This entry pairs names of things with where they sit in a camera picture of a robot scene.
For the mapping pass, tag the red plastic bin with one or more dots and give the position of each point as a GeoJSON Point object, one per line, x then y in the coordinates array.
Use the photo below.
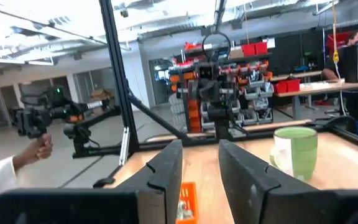
{"type": "Point", "coordinates": [287, 86]}
{"type": "Point", "coordinates": [248, 49]}
{"type": "Point", "coordinates": [261, 48]}

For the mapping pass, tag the black aluminium table frame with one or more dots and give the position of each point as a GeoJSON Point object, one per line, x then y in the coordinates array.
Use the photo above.
{"type": "Point", "coordinates": [122, 93]}

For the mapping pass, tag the small wooden desk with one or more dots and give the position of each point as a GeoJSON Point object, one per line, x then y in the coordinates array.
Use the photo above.
{"type": "Point", "coordinates": [297, 75]}

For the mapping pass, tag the long wooden desk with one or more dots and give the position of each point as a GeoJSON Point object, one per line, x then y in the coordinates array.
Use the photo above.
{"type": "Point", "coordinates": [322, 88]}

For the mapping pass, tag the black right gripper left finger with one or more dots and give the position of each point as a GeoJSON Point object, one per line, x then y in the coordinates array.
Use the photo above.
{"type": "Point", "coordinates": [104, 205]}

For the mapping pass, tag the orange plastic slotted basket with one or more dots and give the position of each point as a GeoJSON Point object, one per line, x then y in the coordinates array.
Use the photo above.
{"type": "Point", "coordinates": [189, 189]}

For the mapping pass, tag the green and white mug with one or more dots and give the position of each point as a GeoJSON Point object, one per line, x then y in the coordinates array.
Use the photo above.
{"type": "Point", "coordinates": [303, 152]}

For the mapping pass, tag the storage rack with bins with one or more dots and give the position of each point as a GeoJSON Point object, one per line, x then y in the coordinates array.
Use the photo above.
{"type": "Point", "coordinates": [253, 93]}

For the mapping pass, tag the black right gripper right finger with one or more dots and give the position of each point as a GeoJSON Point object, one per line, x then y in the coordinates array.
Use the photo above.
{"type": "Point", "coordinates": [275, 205]}

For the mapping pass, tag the person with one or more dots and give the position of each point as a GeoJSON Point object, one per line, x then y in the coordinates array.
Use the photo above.
{"type": "Point", "coordinates": [356, 38]}

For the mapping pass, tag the brown cardboard box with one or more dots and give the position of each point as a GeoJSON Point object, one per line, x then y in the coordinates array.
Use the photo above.
{"type": "Point", "coordinates": [99, 94]}

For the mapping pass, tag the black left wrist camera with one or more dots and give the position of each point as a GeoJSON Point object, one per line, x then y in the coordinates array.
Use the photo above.
{"type": "Point", "coordinates": [208, 71]}

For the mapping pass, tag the black frame bracket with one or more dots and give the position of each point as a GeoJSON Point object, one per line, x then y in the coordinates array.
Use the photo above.
{"type": "Point", "coordinates": [104, 182]}

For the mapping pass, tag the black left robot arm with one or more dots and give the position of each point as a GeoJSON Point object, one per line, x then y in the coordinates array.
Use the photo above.
{"type": "Point", "coordinates": [222, 124]}

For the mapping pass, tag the silver metal strut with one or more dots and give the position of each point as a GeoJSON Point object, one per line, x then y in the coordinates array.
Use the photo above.
{"type": "Point", "coordinates": [124, 146]}

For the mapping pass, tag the person's hand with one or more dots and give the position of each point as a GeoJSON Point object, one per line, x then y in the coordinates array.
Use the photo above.
{"type": "Point", "coordinates": [40, 149]}

